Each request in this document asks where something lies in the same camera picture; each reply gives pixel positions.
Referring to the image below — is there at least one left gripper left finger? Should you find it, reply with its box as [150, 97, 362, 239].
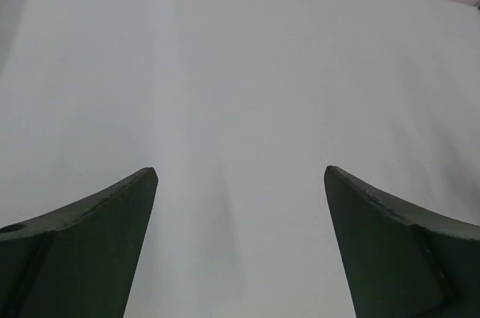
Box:
[1, 167, 158, 317]

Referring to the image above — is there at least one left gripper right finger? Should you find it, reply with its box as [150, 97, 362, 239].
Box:
[324, 166, 479, 317]

